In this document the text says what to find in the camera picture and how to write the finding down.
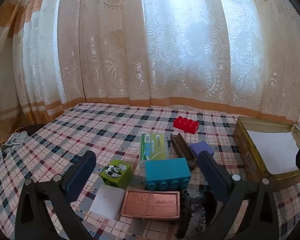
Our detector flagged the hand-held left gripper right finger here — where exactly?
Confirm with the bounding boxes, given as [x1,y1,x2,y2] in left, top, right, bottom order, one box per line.
[198,151,284,240]

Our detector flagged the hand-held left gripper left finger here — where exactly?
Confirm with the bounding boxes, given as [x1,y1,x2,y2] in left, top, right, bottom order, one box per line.
[15,151,97,240]

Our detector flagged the green soccer print building block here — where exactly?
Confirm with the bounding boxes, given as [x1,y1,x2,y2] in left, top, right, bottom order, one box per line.
[100,160,133,189]

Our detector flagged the dark glittery hair clip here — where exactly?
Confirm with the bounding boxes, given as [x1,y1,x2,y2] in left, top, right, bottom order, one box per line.
[176,190,217,239]

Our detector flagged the gold tin box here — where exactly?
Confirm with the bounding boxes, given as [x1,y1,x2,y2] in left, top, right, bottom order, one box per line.
[233,116,300,190]

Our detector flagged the brown comb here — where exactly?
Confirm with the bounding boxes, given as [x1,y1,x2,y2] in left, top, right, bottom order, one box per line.
[170,133,198,172]

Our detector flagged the teal building block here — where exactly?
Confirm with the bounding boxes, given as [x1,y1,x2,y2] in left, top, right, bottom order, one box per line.
[145,157,192,192]

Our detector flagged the red building block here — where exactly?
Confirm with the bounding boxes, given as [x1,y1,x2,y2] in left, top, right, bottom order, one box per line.
[173,116,199,134]

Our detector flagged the purple block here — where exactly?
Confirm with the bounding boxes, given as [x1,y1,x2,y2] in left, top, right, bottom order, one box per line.
[190,141,215,159]

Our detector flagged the white block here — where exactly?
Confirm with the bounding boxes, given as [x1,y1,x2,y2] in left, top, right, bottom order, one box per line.
[89,184,125,220]

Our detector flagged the plaid tablecloth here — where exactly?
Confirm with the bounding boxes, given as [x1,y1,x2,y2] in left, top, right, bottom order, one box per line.
[0,102,300,240]

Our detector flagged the dark chair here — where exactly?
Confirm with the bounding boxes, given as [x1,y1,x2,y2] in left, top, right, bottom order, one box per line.
[15,124,44,140]

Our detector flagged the green white floss pick box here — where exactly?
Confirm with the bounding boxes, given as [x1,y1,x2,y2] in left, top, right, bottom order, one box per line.
[139,133,170,167]

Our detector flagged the grey lace cloth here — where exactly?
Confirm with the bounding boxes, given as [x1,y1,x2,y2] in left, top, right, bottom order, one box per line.
[0,130,28,160]

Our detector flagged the orange patterned curtain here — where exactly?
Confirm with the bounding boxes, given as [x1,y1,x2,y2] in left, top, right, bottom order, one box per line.
[0,5,24,155]

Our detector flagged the cream lace curtain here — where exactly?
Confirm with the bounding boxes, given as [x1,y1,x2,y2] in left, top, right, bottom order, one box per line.
[12,0,300,130]

